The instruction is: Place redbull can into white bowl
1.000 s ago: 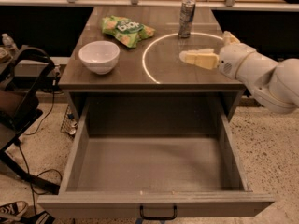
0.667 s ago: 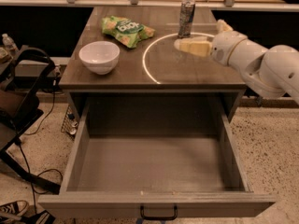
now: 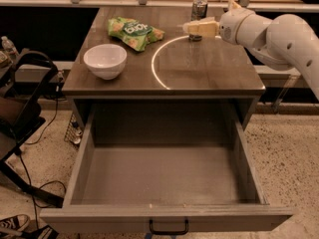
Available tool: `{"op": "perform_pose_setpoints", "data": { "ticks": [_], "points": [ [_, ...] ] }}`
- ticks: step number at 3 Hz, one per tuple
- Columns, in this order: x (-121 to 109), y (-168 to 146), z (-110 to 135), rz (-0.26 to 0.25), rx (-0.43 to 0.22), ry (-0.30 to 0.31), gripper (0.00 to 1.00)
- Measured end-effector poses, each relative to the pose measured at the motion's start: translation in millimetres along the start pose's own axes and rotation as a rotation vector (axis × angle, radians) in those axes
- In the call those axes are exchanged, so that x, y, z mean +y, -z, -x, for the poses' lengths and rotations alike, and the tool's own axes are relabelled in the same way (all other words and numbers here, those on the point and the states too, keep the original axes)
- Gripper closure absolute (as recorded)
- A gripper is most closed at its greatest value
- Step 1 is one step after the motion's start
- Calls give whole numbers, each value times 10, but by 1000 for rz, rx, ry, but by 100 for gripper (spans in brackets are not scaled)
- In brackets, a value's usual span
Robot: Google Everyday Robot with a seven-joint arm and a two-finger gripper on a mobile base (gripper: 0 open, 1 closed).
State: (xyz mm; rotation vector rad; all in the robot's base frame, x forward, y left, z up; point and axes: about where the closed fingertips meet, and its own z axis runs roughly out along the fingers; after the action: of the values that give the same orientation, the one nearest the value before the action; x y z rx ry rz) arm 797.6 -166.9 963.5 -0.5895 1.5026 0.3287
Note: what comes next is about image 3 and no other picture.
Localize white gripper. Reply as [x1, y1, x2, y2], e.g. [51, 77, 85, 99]
[182, 0, 255, 45]

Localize redbull can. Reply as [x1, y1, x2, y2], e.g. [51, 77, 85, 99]
[188, 0, 207, 42]

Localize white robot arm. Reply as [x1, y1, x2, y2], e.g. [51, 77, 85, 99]
[182, 1, 319, 99]

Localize white bowl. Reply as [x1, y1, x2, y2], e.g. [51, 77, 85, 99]
[83, 44, 127, 80]

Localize grey wooden cabinet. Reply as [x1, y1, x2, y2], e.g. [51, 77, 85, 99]
[63, 7, 265, 123]

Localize green chip bag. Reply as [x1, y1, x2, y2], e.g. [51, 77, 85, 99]
[108, 17, 164, 52]

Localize open grey drawer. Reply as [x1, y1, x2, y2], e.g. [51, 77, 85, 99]
[41, 101, 293, 233]

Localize black cart stand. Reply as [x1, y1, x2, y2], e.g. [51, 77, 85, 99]
[0, 49, 64, 208]

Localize plastic water bottle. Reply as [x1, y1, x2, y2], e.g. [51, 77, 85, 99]
[1, 36, 19, 61]

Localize black white sneaker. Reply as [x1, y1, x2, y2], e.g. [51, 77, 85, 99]
[0, 214, 30, 232]

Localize wire basket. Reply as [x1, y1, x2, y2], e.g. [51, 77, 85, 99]
[64, 115, 83, 148]

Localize black drawer handle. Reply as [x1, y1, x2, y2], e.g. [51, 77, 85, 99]
[149, 219, 189, 236]

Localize black cable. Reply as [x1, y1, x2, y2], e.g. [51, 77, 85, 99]
[13, 97, 67, 231]

